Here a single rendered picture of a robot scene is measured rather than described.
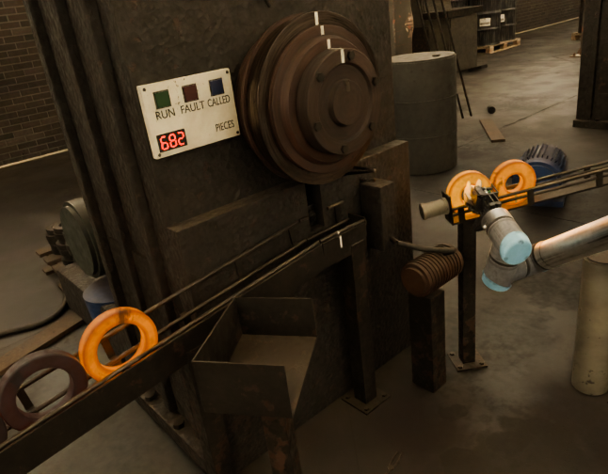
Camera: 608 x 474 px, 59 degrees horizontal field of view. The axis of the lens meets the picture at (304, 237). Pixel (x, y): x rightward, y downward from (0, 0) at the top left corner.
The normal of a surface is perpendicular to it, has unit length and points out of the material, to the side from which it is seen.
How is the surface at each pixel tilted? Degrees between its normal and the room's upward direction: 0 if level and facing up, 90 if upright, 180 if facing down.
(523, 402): 0
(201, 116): 90
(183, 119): 90
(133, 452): 0
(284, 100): 79
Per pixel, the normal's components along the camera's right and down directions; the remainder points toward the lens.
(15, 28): 0.66, 0.22
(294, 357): -0.14, -0.87
